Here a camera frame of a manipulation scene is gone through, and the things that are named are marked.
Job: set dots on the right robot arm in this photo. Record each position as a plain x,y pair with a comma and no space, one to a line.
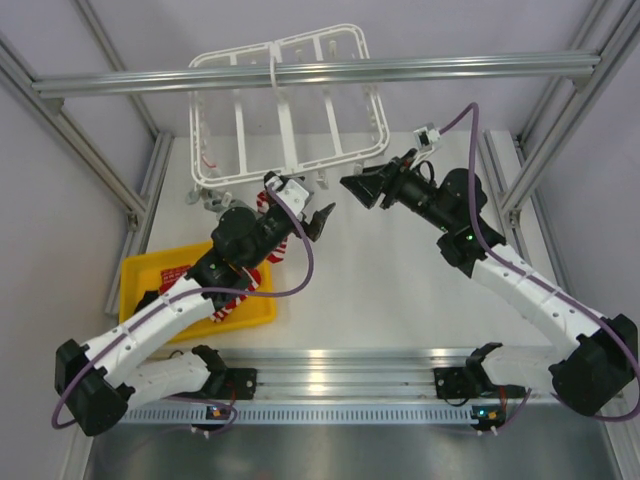
591,358

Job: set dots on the perforated cable duct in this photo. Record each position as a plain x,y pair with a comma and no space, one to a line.
174,413

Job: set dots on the red patterned sock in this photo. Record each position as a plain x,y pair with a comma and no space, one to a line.
170,276

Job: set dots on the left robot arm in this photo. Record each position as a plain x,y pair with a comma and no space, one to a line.
214,281

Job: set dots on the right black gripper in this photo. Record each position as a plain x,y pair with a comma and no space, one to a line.
369,185

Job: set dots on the aluminium crossbar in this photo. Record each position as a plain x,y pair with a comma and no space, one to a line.
573,63

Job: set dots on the red white striped sock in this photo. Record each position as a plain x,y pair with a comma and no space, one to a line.
274,221

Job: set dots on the yellow plastic tray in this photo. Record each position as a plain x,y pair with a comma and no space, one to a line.
141,273

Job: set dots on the grey sock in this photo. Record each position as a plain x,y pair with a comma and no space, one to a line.
213,200

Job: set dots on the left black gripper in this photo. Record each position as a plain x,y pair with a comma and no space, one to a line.
313,228

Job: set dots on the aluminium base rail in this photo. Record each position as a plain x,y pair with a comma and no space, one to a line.
345,375

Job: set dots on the black sock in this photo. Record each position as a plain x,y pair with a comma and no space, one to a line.
148,297

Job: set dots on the white clip hanger rack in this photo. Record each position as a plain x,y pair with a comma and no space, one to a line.
290,130

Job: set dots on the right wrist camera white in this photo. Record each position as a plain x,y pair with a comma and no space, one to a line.
427,138

